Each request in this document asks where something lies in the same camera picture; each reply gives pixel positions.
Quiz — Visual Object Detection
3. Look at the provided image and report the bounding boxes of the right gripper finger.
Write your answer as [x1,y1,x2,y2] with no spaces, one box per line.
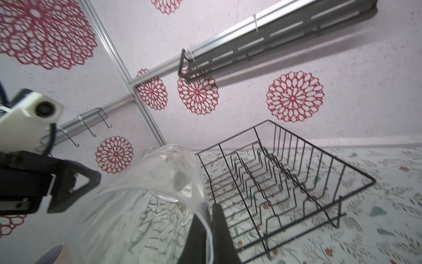
[178,203,241,264]

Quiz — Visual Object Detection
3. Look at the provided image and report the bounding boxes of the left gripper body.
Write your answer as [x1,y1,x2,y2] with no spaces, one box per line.
[1,151,56,216]

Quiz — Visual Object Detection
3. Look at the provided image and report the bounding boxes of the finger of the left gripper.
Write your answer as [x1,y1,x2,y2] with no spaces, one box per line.
[47,160,101,214]

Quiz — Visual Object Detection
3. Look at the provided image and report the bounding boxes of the clear glass cup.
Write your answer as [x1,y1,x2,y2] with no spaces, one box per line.
[68,145,214,264]

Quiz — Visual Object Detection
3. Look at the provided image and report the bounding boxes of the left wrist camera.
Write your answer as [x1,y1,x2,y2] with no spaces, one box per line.
[1,89,65,154]

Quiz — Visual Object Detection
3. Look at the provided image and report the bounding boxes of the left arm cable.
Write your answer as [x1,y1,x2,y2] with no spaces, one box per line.
[41,123,58,157]

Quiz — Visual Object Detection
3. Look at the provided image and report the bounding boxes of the black wire dish rack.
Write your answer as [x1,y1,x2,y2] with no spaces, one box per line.
[196,121,376,264]

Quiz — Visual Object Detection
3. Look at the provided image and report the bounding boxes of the grey wall shelf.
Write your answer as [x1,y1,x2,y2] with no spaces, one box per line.
[178,0,378,84]

